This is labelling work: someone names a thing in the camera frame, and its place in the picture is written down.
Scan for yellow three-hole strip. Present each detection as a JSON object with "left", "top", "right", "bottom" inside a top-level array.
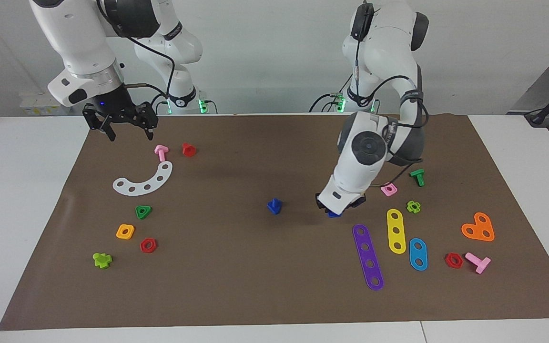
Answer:
[{"left": 386, "top": 208, "right": 407, "bottom": 255}]

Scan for white arc plate with holes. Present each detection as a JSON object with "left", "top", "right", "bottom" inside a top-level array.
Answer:
[{"left": 112, "top": 161, "right": 174, "bottom": 197}]

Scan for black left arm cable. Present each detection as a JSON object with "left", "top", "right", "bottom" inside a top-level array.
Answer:
[{"left": 349, "top": 0, "right": 430, "bottom": 191}]

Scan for blue two-hole strip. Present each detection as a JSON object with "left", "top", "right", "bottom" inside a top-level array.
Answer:
[{"left": 408, "top": 238, "right": 428, "bottom": 272}]

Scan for white power strip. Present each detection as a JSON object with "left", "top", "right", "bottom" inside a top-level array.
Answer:
[{"left": 19, "top": 92, "right": 73, "bottom": 116}]

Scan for brown paper mat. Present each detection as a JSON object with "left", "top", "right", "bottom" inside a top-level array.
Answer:
[{"left": 0, "top": 113, "right": 549, "bottom": 332}]

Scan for orange heart plate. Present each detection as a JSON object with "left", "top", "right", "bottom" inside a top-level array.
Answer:
[{"left": 461, "top": 212, "right": 496, "bottom": 242}]

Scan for black base cables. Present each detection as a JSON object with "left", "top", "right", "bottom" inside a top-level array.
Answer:
[
  {"left": 308, "top": 92, "right": 352, "bottom": 114},
  {"left": 152, "top": 93, "right": 219, "bottom": 115}
]

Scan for purple four-hole strip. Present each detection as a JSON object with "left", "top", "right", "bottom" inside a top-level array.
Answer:
[{"left": 352, "top": 224, "right": 385, "bottom": 292}]

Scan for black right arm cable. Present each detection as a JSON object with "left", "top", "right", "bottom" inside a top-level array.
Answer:
[{"left": 94, "top": 0, "right": 177, "bottom": 111}]

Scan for lime cross-head screw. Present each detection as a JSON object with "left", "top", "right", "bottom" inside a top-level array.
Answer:
[{"left": 92, "top": 252, "right": 113, "bottom": 270}]

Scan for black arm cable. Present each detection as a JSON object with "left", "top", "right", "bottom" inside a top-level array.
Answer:
[
  {"left": 349, "top": 0, "right": 430, "bottom": 191},
  {"left": 94, "top": 0, "right": 177, "bottom": 111}
]

